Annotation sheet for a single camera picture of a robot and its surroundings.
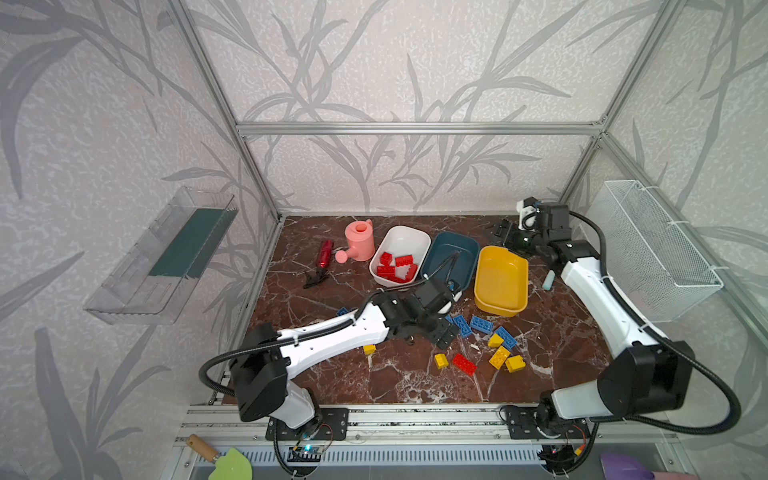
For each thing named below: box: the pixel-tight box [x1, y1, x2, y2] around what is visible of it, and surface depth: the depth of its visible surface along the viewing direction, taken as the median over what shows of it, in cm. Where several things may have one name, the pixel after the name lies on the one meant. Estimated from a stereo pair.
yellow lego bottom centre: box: [434, 353, 449, 370], surface depth 84 cm
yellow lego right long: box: [488, 345, 511, 370], surface depth 86 cm
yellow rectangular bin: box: [474, 246, 529, 317], surface depth 98 cm
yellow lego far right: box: [505, 355, 526, 373], surface depth 84 cm
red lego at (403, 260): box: [395, 255, 413, 267], surface depth 107 cm
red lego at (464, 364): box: [452, 353, 478, 377], surface depth 84 cm
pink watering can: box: [335, 219, 375, 264], surface depth 103 cm
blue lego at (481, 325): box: [470, 316, 494, 335], surface depth 91 cm
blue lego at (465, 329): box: [453, 315, 472, 337], surface depth 91 cm
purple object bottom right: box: [600, 454, 655, 480], surface depth 68 cm
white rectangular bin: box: [370, 225, 432, 288], surface depth 107 cm
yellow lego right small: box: [487, 333, 504, 348], surface depth 88 cm
